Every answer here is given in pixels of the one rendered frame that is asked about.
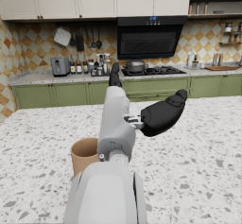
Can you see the black hanging ladle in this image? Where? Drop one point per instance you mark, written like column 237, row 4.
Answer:
column 99, row 38

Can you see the wooden wall shelf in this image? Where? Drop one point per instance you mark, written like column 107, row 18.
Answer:
column 215, row 8

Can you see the green lower cabinets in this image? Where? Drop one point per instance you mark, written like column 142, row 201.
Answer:
column 69, row 93

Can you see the dark glass bottle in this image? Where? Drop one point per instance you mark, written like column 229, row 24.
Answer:
column 72, row 64
column 78, row 64
column 85, row 64

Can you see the steel cooking pot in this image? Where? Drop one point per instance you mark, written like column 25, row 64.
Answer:
column 134, row 65

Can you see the small spice rack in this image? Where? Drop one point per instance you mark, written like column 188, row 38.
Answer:
column 231, row 33

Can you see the grey toaster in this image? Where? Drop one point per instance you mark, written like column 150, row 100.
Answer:
column 60, row 66

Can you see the black hanging spatula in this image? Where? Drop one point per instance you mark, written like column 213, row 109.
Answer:
column 79, row 40

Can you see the black gas stove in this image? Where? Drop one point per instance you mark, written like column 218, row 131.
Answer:
column 154, row 71

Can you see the cream upper cabinets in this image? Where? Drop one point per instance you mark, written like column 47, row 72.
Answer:
column 94, row 0

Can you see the steel canister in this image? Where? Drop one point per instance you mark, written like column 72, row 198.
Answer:
column 215, row 59

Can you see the white square trivet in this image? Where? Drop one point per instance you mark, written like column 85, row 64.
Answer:
column 62, row 36

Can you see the wooden cutting board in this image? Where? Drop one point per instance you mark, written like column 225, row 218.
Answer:
column 221, row 67

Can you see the tan paper cup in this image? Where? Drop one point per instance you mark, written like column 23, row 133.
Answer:
column 82, row 154

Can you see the black range hood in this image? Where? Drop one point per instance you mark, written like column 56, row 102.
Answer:
column 149, row 36

